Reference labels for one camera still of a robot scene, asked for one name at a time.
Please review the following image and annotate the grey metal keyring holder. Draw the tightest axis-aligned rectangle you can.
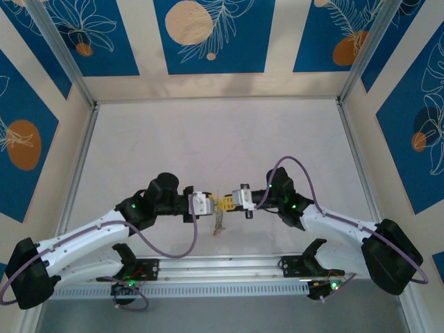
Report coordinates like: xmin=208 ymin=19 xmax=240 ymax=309
xmin=211 ymin=189 xmax=228 ymax=237

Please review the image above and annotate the circuit board with green light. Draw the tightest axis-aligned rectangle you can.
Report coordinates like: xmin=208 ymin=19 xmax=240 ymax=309
xmin=307 ymin=277 xmax=344 ymax=301
xmin=110 ymin=277 xmax=145 ymax=298

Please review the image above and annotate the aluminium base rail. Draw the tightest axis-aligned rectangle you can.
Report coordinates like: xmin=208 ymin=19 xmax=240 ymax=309
xmin=137 ymin=255 xmax=308 ymax=279

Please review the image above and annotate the grey slotted cable duct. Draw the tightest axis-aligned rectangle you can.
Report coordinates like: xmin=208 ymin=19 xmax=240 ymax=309
xmin=51 ymin=280 xmax=311 ymax=300

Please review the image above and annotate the aluminium table side rail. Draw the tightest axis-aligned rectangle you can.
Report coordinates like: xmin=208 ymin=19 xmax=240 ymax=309
xmin=336 ymin=99 xmax=388 ymax=226
xmin=55 ymin=103 xmax=101 ymax=237

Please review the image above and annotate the aluminium frame post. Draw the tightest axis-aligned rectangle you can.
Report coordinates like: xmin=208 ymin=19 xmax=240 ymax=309
xmin=338 ymin=0 xmax=407 ymax=105
xmin=24 ymin=0 xmax=97 ymax=108

